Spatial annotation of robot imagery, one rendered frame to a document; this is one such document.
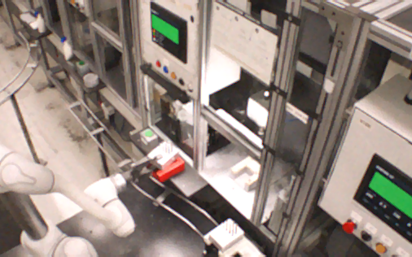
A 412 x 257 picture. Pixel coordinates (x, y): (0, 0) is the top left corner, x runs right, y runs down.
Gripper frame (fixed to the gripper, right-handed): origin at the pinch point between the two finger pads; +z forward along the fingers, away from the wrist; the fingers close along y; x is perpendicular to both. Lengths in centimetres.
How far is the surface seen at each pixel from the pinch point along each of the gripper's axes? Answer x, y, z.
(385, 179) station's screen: -97, 66, 12
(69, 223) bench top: 17, -32, -49
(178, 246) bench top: -29.5, -31.8, -10.0
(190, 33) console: -7, 69, 15
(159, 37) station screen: 12, 59, 13
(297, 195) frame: -70, 29, 16
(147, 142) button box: 12.6, 1.5, 2.9
